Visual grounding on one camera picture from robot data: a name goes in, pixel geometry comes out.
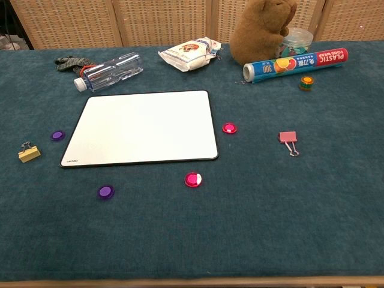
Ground wicker folding screen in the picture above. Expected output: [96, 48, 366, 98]
[8, 0, 384, 50]

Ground pink binder clip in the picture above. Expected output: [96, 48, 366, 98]
[278, 131, 300, 157]

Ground white food bag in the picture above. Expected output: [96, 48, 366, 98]
[158, 36, 222, 73]

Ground yellow binder clip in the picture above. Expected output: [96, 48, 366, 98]
[17, 141, 41, 164]

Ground teal table cloth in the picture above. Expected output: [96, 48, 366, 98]
[0, 40, 384, 283]

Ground brown plush toy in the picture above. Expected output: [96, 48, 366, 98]
[229, 0, 298, 66]

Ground grey knit glove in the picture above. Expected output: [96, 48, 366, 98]
[54, 56, 98, 76]

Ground clear plastic jar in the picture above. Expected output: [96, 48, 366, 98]
[275, 27, 314, 58]

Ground clear plastic bottle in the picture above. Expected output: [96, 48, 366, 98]
[73, 52, 144, 93]

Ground white board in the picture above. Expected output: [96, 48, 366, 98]
[59, 89, 220, 169]

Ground blue plastic wrap roll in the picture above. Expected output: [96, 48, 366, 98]
[242, 47, 349, 85]

